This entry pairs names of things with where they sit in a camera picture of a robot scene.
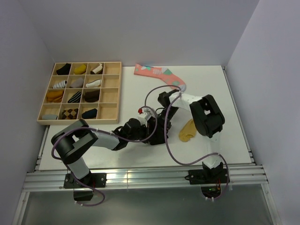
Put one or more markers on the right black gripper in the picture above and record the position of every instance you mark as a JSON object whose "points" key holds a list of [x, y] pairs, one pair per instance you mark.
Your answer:
{"points": [[168, 125]]}

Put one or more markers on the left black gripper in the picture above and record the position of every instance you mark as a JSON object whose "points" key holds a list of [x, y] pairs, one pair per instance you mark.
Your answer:
{"points": [[146, 131]]}

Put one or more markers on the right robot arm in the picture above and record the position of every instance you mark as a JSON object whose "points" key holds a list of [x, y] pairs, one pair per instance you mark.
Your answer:
{"points": [[208, 120]]}

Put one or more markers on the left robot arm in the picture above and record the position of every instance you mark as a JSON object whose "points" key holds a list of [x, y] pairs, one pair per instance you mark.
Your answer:
{"points": [[73, 142]]}

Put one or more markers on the pink patterned sock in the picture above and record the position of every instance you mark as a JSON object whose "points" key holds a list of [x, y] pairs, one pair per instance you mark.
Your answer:
{"points": [[162, 73]]}

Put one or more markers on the tan yellow sock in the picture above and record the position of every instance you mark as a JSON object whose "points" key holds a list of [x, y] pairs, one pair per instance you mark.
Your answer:
{"points": [[188, 131]]}

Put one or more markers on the rolled navy sock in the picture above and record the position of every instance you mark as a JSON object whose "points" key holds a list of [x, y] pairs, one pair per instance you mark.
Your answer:
{"points": [[90, 114]]}

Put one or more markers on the rolled dark brown sock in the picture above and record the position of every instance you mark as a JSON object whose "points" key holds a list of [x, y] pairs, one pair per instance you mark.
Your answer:
{"points": [[92, 96]]}

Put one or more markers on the rolled brown argyle sock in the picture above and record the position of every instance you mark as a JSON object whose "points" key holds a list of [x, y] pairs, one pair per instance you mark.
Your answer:
{"points": [[69, 114]]}

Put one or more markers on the rolled black white striped sock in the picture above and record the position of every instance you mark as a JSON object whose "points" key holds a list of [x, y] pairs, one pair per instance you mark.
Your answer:
{"points": [[76, 98]]}

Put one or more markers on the wooden compartment tray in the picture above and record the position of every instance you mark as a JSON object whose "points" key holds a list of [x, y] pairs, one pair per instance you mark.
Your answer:
{"points": [[109, 100]]}

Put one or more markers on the rolled brown white sock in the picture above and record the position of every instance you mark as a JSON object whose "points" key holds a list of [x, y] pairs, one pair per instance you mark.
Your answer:
{"points": [[97, 70]]}

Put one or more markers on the rolled grey sock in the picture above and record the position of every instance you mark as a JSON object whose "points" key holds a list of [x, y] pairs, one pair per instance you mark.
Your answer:
{"points": [[78, 83]]}

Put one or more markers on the rolled mustard yellow sock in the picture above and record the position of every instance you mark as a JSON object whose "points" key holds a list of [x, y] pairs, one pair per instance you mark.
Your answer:
{"points": [[80, 69]]}

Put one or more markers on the rolled orange sock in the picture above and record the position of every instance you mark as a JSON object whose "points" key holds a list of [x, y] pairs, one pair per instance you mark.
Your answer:
{"points": [[55, 96]]}

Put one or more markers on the rolled light blue sock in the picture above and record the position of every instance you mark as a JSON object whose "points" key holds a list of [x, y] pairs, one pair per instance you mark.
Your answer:
{"points": [[49, 117]]}

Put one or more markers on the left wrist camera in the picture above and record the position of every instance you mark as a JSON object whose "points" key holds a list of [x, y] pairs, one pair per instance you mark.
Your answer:
{"points": [[144, 115]]}

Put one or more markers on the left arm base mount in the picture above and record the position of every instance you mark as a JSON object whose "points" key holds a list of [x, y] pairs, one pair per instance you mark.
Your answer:
{"points": [[92, 180]]}

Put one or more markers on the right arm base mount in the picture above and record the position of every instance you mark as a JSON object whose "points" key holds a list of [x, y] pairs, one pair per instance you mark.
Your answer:
{"points": [[214, 178]]}

